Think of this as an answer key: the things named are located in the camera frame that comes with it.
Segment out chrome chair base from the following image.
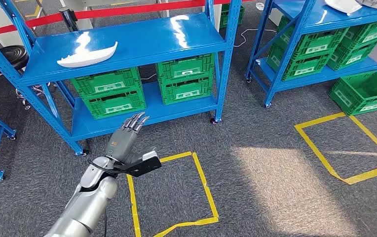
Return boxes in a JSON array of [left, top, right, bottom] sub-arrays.
[[14, 82, 58, 111]]

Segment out black round stanchion base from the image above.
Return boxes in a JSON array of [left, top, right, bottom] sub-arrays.
[[0, 45, 30, 74]]

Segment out red barrier belt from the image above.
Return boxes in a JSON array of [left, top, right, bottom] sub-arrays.
[[0, 0, 258, 37]]

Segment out white curved plastic part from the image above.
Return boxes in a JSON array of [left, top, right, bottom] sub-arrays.
[[56, 41, 118, 69]]

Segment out white cable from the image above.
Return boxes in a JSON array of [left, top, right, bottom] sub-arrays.
[[233, 28, 277, 48]]

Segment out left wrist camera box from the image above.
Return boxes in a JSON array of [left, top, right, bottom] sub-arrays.
[[114, 150, 162, 178]]

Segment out yellow floor tape square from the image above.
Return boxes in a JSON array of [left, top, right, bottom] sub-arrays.
[[126, 151, 220, 237], [294, 112, 377, 186]]

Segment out black stanchion post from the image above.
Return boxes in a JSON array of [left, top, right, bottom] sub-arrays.
[[58, 6, 79, 33]]

